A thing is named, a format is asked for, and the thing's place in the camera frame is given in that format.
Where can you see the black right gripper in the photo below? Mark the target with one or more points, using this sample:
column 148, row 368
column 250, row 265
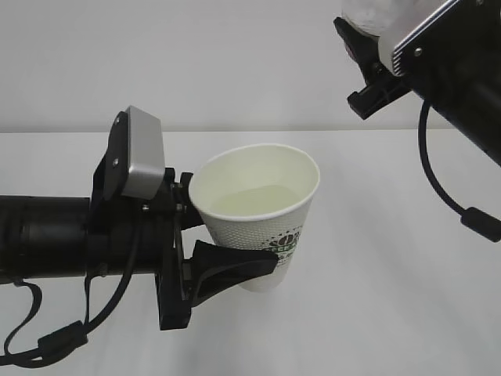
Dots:
column 382, row 87

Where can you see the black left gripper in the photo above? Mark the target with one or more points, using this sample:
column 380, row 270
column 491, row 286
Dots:
column 180, row 286

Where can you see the Nongfu Spring water bottle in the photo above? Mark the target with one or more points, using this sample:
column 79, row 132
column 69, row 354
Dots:
column 364, row 13

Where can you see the white paper cup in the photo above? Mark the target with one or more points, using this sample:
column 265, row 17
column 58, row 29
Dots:
column 257, row 197

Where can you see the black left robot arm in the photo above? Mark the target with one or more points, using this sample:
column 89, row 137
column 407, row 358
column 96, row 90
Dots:
column 49, row 237

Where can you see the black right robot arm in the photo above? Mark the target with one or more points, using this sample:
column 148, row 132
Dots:
column 446, row 52

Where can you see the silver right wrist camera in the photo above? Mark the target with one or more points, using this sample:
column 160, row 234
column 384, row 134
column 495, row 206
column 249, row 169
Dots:
column 407, row 27

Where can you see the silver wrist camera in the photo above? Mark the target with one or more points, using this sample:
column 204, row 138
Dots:
column 133, row 163
column 407, row 27

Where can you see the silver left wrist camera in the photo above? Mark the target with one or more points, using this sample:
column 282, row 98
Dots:
column 133, row 163

